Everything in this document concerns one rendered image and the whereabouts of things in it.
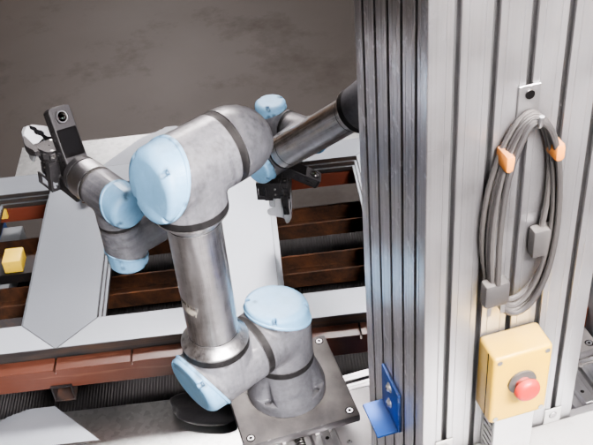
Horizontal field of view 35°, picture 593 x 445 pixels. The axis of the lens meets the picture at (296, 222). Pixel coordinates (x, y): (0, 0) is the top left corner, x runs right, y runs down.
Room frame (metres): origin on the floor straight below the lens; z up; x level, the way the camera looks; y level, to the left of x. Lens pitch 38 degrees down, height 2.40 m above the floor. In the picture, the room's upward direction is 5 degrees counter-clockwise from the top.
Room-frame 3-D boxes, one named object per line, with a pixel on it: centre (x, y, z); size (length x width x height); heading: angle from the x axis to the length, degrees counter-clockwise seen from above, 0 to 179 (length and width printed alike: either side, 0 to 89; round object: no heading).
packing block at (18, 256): (2.00, 0.78, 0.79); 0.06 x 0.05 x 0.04; 2
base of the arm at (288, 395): (1.23, 0.05, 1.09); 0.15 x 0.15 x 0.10
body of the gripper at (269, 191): (1.92, 0.04, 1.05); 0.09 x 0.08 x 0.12; 81
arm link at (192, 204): (1.14, 0.15, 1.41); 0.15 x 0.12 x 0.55; 129
